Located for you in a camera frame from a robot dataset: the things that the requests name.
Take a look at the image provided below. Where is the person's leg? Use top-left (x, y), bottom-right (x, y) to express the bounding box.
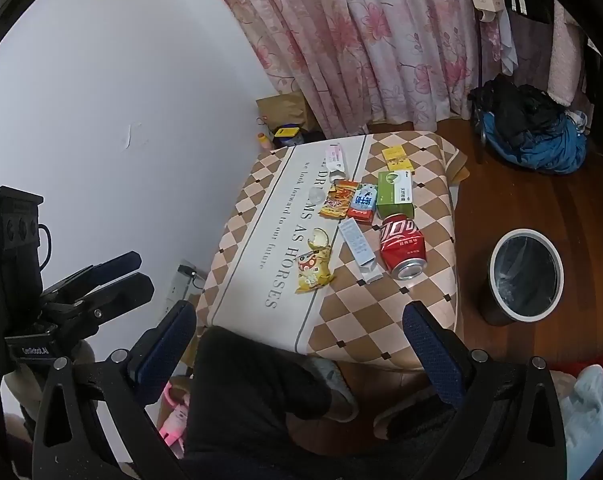
top-left (182, 325), bottom-right (332, 480)

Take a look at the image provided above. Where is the long white blue box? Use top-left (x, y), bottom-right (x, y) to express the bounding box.
top-left (337, 217), bottom-right (382, 285)

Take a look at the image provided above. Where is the checkered tablecloth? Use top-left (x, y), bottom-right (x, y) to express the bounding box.
top-left (194, 131), bottom-right (468, 373)

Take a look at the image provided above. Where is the pink toy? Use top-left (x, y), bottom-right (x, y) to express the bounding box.
top-left (159, 380), bottom-right (190, 446)

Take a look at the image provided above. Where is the green box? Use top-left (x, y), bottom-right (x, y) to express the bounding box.
top-left (376, 170), bottom-right (416, 220)

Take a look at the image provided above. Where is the pink towel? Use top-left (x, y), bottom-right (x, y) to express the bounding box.
top-left (549, 0), bottom-right (589, 108)

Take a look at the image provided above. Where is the blue white packet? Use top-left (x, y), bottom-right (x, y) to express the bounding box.
top-left (352, 183), bottom-right (379, 212)

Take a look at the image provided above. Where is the grey slipper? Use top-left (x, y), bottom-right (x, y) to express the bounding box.
top-left (309, 357), bottom-right (359, 423)

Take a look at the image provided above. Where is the container with blue yellow lid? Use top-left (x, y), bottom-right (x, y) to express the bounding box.
top-left (273, 124), bottom-right (302, 148)

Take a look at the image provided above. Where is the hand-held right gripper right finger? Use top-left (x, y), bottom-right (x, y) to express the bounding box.
top-left (401, 301), bottom-right (568, 480)

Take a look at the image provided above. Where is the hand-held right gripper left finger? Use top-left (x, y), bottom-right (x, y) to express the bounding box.
top-left (32, 300), bottom-right (198, 480)

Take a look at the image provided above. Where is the red soda can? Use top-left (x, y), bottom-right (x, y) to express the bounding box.
top-left (379, 213), bottom-right (429, 281)

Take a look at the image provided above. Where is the pink floral curtain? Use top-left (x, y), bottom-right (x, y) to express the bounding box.
top-left (196, 0), bottom-right (507, 138)

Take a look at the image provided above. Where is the black trash bin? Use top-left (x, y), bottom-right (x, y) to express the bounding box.
top-left (481, 228), bottom-right (565, 327)

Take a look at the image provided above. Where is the yellow snack wrapper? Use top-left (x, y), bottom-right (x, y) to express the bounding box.
top-left (296, 247), bottom-right (335, 293)

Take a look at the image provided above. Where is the white power strip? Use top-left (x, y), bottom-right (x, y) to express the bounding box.
top-left (166, 262), bottom-right (205, 311)

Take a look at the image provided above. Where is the light blue cloth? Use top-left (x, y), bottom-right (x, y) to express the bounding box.
top-left (556, 364), bottom-right (603, 480)

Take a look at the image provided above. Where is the yellow cigarette box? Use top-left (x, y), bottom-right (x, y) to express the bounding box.
top-left (382, 146), bottom-right (413, 172)

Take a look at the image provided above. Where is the brown paper bag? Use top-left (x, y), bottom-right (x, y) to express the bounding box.
top-left (256, 92), bottom-right (322, 133)

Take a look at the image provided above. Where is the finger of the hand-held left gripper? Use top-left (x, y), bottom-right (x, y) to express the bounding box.
top-left (46, 273), bottom-right (156, 343)
top-left (42, 251), bottom-right (143, 301)

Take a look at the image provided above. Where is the pink white box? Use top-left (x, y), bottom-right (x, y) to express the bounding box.
top-left (324, 144), bottom-right (347, 173)

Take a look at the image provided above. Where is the orange snack packet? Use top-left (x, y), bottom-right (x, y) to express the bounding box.
top-left (320, 180), bottom-right (358, 219)

